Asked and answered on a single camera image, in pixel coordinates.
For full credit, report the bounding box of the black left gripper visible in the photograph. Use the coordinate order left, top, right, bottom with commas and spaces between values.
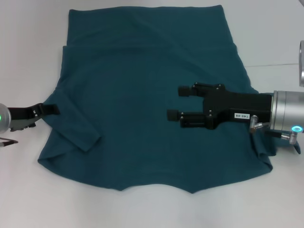
7, 103, 60, 132

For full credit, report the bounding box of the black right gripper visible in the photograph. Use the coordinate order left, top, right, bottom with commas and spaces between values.
167, 82, 272, 131

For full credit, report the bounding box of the teal blue shirt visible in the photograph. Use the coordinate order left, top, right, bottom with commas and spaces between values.
37, 9, 301, 194

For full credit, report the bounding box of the right wrist connector cable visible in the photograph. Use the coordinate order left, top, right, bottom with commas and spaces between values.
249, 114, 299, 144

